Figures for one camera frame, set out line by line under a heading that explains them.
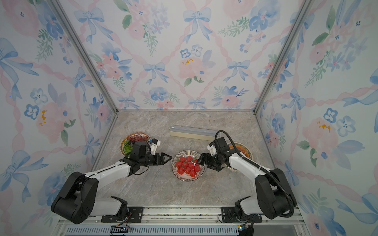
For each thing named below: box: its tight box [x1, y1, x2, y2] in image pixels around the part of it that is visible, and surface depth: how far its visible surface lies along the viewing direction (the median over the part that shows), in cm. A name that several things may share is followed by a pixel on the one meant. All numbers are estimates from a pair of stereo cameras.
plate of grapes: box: [120, 132, 151, 157], surface depth 100 cm
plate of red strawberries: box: [171, 149, 206, 182], surface depth 89 cm
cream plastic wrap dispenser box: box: [168, 125, 217, 141], surface depth 105 cm
